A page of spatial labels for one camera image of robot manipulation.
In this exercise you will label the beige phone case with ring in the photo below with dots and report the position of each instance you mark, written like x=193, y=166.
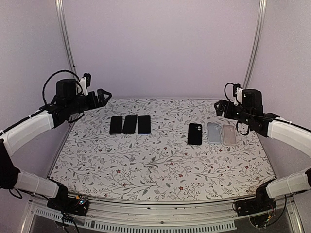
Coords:
x=229, y=135

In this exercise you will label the black phone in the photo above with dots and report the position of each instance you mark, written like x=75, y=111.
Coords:
x=129, y=126
x=115, y=125
x=144, y=124

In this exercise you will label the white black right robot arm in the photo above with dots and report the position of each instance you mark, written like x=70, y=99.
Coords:
x=247, y=108

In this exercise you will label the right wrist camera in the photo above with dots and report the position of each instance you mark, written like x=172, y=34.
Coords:
x=237, y=94

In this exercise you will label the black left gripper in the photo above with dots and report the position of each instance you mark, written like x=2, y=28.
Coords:
x=95, y=103

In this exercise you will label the black phone case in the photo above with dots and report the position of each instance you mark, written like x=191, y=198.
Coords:
x=194, y=134

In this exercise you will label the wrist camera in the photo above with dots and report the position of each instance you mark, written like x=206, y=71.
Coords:
x=84, y=83
x=237, y=94

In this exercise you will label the aluminium frame post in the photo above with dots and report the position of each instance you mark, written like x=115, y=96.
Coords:
x=65, y=38
x=256, y=43

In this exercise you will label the front aluminium rail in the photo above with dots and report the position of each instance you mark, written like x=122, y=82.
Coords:
x=107, y=215

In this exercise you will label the right aluminium frame post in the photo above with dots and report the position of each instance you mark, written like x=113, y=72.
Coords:
x=256, y=43

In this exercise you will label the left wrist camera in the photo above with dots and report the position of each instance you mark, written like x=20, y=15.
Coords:
x=84, y=83

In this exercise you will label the left aluminium frame post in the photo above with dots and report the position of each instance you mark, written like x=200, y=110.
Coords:
x=65, y=38

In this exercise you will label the light blue phone case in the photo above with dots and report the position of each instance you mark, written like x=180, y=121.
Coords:
x=214, y=133

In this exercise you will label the right arm base with board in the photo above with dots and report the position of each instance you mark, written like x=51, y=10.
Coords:
x=260, y=203

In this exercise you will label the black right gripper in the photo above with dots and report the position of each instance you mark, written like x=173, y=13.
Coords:
x=223, y=103

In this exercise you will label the left arm base with board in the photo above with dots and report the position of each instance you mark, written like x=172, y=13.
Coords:
x=77, y=205

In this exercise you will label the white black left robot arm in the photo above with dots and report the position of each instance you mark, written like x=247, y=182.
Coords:
x=71, y=97

